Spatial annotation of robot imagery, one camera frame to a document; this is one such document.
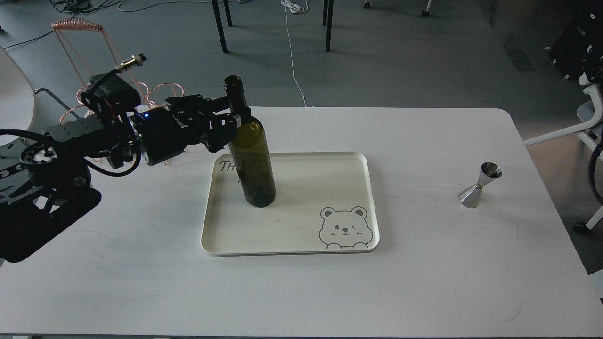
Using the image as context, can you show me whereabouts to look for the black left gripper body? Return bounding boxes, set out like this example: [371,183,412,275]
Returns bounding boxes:
[134,95,217,166]

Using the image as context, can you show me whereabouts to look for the copper wire wine rack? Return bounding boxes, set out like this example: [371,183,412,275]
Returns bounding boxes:
[51,18,196,165]

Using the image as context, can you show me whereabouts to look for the white office chair right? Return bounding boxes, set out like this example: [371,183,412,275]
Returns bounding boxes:
[523,71,603,234]

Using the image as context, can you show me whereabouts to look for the dark green wine bottle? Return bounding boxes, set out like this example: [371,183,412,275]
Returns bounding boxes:
[224,75,276,208]

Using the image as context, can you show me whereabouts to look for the black floor cables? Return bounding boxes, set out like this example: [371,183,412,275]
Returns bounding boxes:
[0,0,245,50]

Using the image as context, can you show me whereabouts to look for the black table leg right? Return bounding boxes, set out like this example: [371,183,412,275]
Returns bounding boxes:
[322,0,334,52]

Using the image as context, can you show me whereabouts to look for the black braided cable right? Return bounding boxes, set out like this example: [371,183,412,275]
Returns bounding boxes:
[588,139,603,206]

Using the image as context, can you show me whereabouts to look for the white chair left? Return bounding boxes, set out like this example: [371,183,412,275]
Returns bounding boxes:
[0,45,83,146]

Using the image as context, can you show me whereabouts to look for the black equipment case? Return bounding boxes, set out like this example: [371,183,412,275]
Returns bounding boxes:
[549,6,603,83]

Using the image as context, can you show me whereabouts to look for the silver steel jigger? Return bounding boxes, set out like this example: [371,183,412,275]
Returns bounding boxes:
[458,162,502,208]

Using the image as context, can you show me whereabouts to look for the cream bear tray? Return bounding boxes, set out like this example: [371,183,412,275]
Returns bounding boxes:
[200,152,380,256]

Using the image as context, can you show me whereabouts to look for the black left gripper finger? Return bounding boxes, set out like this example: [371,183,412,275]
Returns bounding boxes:
[207,113,251,153]
[202,95,232,113]

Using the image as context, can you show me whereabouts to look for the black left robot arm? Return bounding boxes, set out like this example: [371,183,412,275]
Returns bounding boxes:
[1,54,250,263]

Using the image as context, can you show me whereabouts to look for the black table leg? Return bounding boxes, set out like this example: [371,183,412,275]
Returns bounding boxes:
[322,0,334,52]
[211,0,233,54]

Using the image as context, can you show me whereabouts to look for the black table leg left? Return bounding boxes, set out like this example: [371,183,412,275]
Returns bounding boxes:
[211,0,233,54]

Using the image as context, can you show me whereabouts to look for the white floor cable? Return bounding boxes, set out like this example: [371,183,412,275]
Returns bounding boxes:
[281,0,313,108]

